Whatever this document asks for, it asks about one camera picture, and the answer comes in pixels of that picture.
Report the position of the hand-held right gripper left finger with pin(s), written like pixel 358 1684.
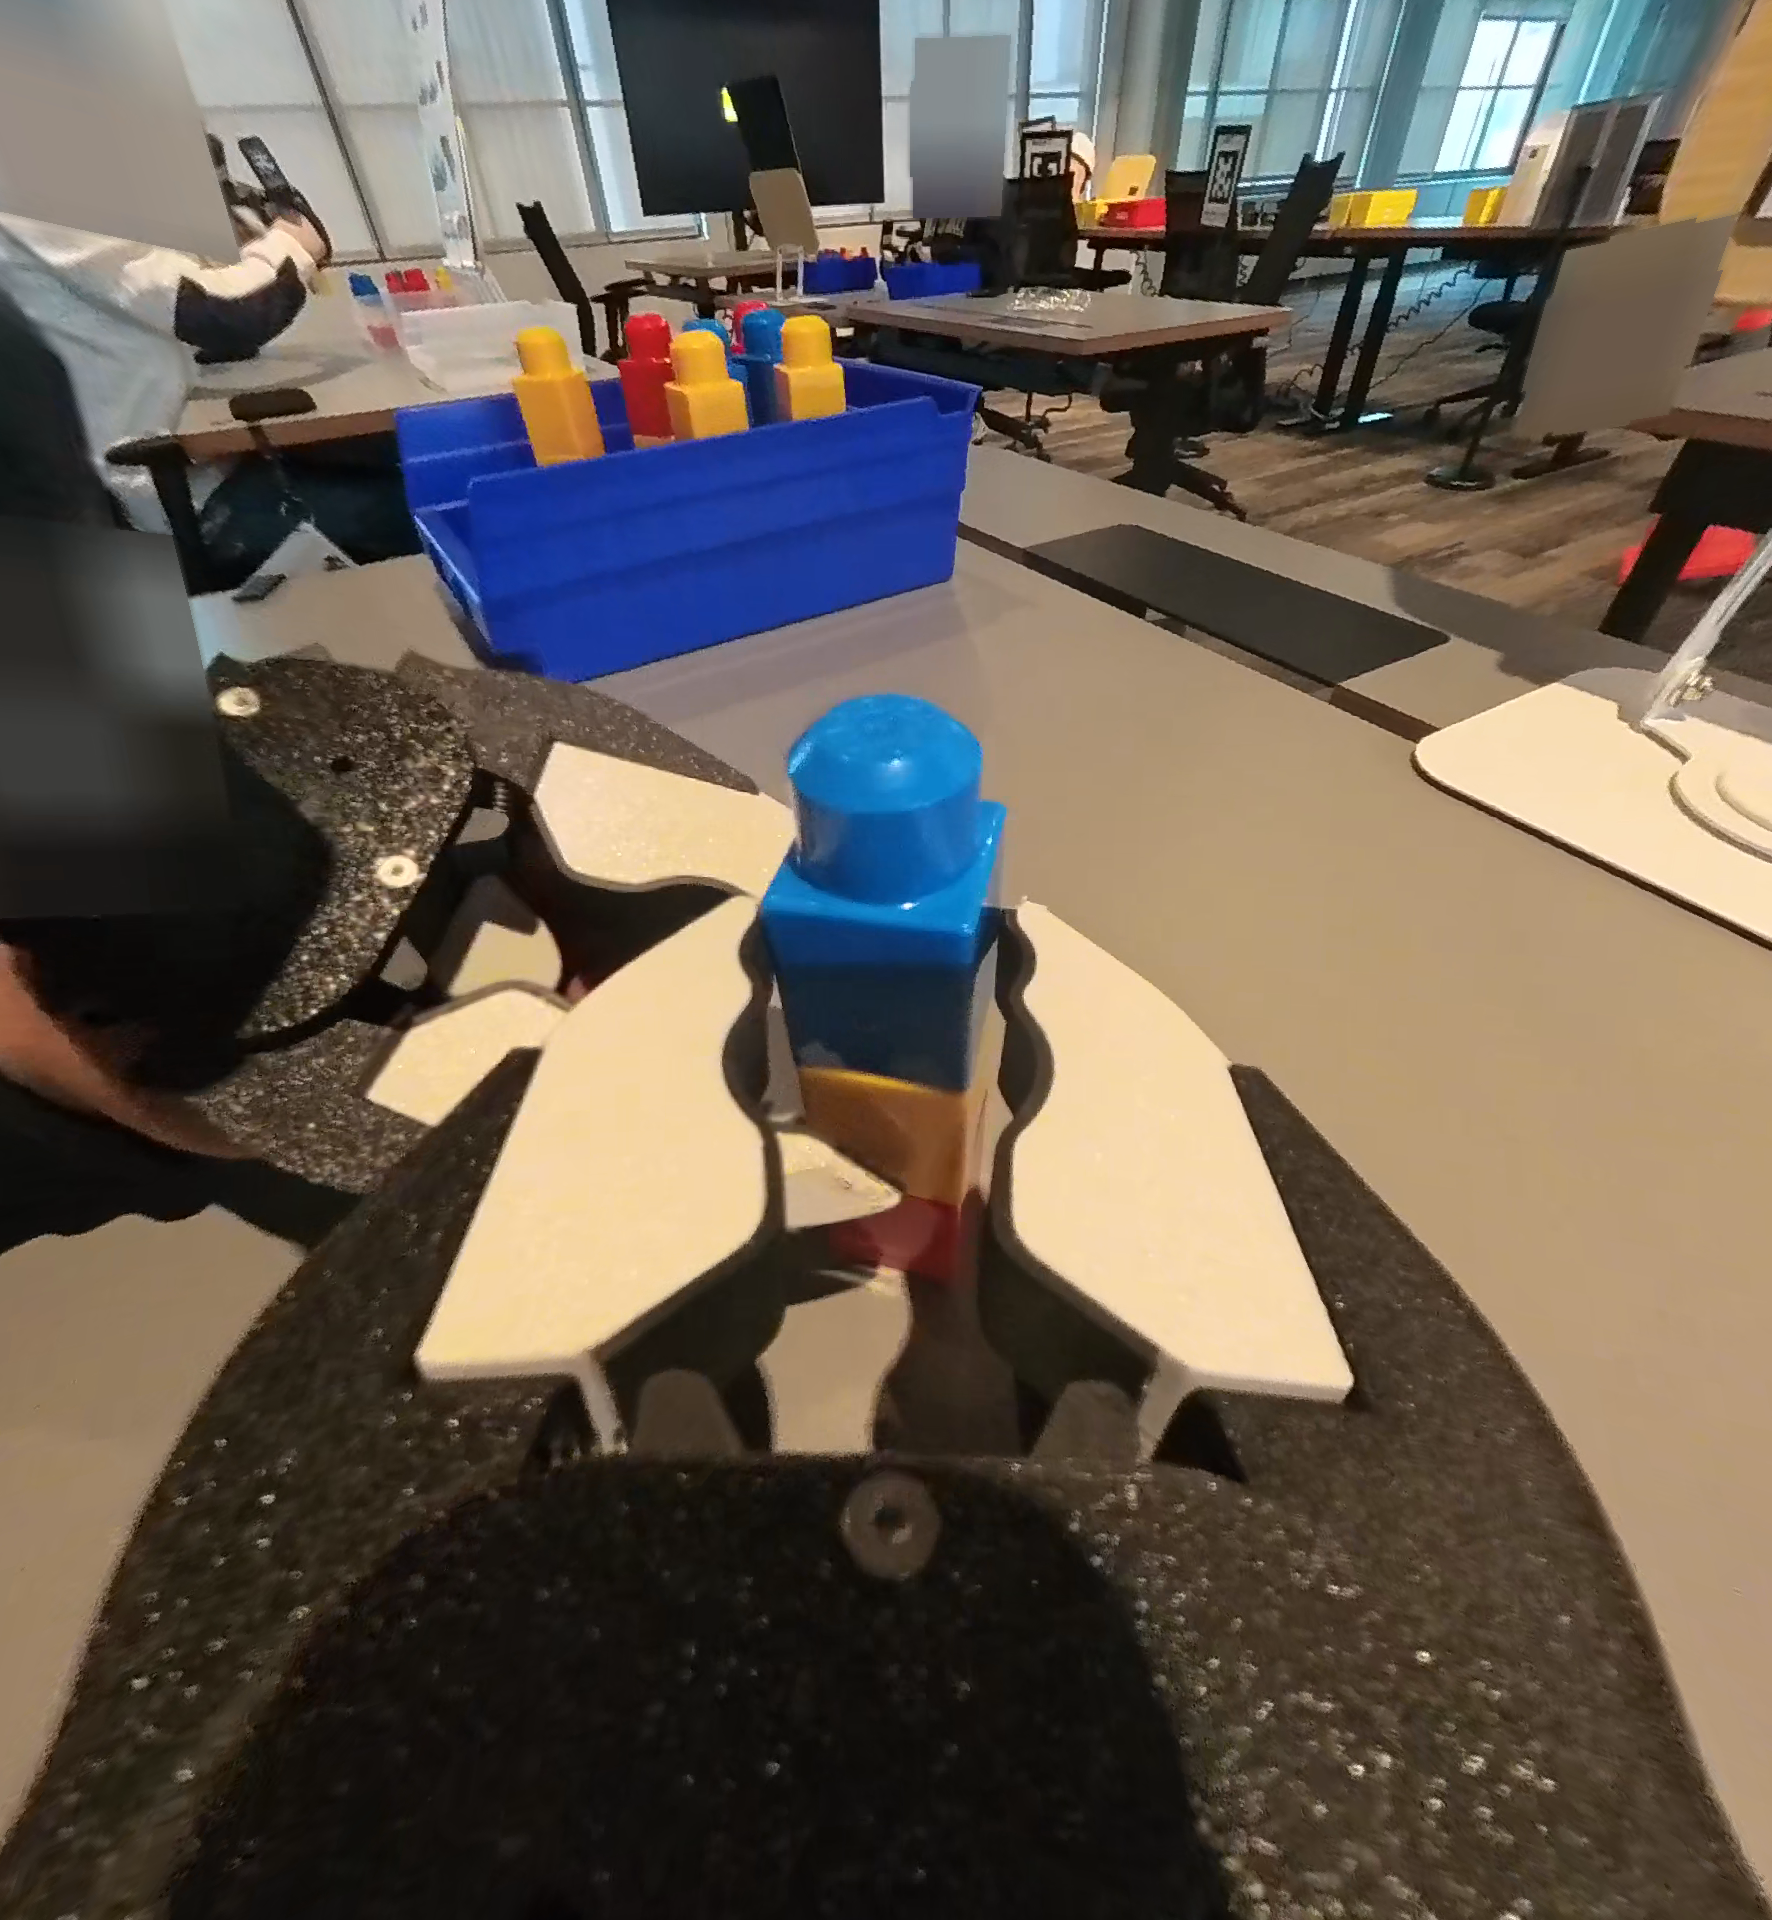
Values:
pixel 600 1185

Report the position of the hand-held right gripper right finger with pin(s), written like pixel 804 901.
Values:
pixel 1156 1185

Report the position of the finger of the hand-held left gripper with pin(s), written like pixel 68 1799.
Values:
pixel 458 1051
pixel 646 818

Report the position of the red mega block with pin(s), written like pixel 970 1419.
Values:
pixel 916 1239

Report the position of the yellow mega block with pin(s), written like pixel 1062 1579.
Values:
pixel 901 1133

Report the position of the blue plastic bin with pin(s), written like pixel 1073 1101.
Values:
pixel 840 274
pixel 706 555
pixel 930 281

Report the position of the blue mega block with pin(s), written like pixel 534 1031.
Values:
pixel 878 961

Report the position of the person's left forearm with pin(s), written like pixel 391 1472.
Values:
pixel 77 1201

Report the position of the clear box of blocks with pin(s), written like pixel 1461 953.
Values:
pixel 466 322

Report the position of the person's left hand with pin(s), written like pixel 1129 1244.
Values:
pixel 30 1051

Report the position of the background desk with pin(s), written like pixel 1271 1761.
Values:
pixel 1067 319
pixel 1427 237
pixel 1771 399
pixel 376 399
pixel 706 266

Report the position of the cluster of block towers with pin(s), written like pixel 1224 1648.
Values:
pixel 556 399

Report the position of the black office chair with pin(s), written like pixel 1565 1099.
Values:
pixel 1285 224
pixel 556 271

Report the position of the black desk panel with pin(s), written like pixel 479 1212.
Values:
pixel 1231 600

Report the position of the grey stand board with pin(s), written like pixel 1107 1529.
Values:
pixel 780 207

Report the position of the red plastic bin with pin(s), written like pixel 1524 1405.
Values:
pixel 1123 212

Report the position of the printed marker tag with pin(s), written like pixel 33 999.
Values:
pixel 1229 177
pixel 1046 155

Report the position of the yellow plastic bin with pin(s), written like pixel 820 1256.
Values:
pixel 1374 207
pixel 1127 177
pixel 1486 207

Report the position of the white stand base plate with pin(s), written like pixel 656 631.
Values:
pixel 1547 795

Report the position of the black wall monitor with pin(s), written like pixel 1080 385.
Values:
pixel 745 90

